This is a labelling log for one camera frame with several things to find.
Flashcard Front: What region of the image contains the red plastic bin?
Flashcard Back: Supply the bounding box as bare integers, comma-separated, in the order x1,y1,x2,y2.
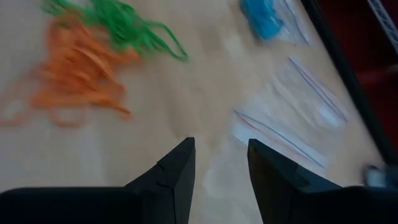
354,71,398,156
317,0,398,72

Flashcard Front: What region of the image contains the chrome wire shelving rack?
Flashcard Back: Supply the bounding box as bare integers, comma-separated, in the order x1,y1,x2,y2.
366,0,398,55

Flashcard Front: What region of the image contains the orange rubber band pile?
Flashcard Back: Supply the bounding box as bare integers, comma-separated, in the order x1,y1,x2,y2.
0,14,142,128

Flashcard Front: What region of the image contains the green rubber band pile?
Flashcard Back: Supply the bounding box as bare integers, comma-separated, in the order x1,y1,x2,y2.
40,0,190,62

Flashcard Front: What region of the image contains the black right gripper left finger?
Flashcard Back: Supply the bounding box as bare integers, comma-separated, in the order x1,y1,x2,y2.
0,136,197,224

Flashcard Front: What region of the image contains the blue rubber band pile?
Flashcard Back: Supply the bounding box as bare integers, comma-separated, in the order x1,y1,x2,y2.
238,0,286,41

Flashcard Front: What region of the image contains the clear plastic zipper bag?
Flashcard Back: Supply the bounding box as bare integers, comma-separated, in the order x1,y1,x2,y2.
272,55,349,133
238,0,312,47
230,108,328,170

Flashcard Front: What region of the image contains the grey wire spool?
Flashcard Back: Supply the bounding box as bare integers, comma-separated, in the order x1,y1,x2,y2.
362,164,398,189

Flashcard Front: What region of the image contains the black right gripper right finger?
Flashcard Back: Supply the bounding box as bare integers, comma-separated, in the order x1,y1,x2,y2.
247,138,398,224

